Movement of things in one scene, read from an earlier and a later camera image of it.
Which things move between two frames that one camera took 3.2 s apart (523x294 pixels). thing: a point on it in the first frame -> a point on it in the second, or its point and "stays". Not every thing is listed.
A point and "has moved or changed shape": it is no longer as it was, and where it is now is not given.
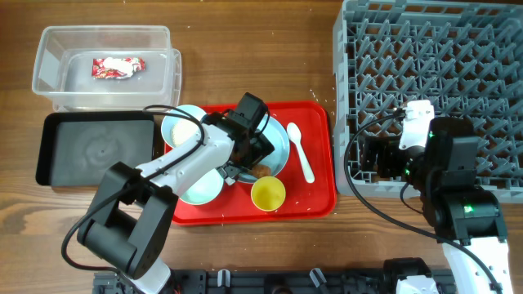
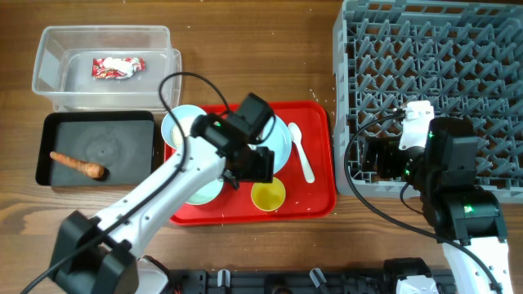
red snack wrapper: [116, 68] stays
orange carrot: [261, 171] has moved or changed shape
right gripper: [386, 148] stays
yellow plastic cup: [268, 193] stays
